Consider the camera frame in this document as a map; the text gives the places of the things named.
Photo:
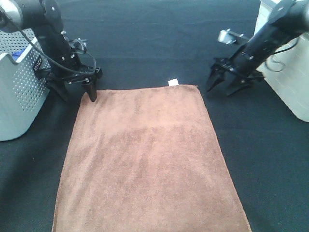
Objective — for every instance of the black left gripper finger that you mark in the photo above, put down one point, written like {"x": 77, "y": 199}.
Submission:
{"x": 90, "y": 87}
{"x": 59, "y": 89}

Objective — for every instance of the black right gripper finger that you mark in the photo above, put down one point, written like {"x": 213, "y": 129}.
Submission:
{"x": 217, "y": 76}
{"x": 237, "y": 85}

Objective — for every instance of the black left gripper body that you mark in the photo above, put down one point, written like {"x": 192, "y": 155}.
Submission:
{"x": 70, "y": 71}

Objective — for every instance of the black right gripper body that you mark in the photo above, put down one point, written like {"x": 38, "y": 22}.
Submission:
{"x": 241, "y": 64}

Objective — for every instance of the brown towel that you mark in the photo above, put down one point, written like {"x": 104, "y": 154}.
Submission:
{"x": 146, "y": 160}

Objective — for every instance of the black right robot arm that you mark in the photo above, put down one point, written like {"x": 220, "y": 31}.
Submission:
{"x": 288, "y": 20}

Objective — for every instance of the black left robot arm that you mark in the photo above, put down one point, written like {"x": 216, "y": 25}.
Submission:
{"x": 40, "y": 23}

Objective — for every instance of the grey perforated laundry basket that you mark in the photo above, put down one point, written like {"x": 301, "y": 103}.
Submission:
{"x": 21, "y": 93}

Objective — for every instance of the white plastic storage box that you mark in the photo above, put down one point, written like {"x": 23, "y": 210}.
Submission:
{"x": 287, "y": 73}

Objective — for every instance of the blue cloth in basket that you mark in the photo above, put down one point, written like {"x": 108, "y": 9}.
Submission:
{"x": 19, "y": 56}

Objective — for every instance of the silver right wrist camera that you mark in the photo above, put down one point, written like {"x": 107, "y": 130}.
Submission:
{"x": 228, "y": 37}

